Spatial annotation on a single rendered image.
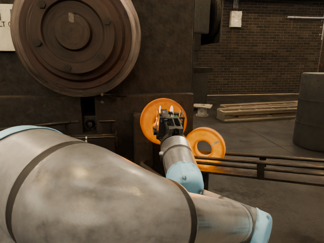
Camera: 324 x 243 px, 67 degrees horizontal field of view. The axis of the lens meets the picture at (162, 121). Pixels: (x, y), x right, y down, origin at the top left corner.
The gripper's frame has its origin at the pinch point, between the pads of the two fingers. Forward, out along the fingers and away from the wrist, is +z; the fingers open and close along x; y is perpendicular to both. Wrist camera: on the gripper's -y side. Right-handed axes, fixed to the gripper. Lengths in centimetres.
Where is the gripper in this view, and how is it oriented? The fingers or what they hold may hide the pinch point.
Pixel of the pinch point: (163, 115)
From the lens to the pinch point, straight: 80.6
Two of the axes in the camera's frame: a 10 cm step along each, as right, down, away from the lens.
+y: 0.6, -8.6, -5.0
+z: -1.3, -5.0, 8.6
